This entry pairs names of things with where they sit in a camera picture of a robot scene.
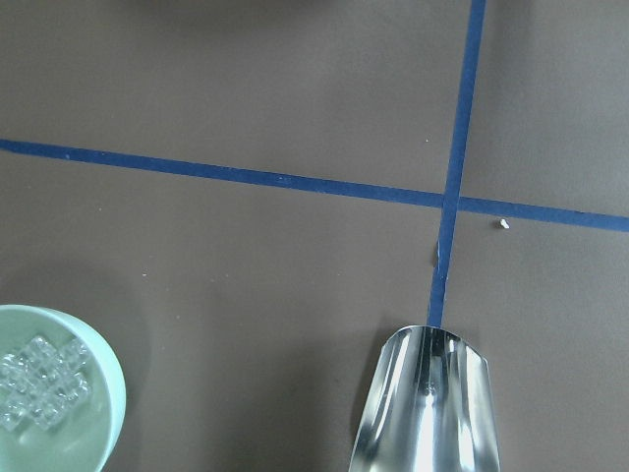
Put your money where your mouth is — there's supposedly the metal ice scoop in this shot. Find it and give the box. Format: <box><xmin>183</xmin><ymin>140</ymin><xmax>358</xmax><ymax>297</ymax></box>
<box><xmin>349</xmin><ymin>325</ymin><xmax>501</xmax><ymax>471</ymax></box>

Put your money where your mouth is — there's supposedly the mint green bowl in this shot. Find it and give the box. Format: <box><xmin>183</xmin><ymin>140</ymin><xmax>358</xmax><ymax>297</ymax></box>
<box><xmin>1</xmin><ymin>305</ymin><xmax>126</xmax><ymax>471</ymax></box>

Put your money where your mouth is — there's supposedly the pile of clear ice cubes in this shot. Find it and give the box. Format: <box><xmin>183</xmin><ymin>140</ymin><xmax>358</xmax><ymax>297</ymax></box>
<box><xmin>1</xmin><ymin>335</ymin><xmax>91</xmax><ymax>433</ymax></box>

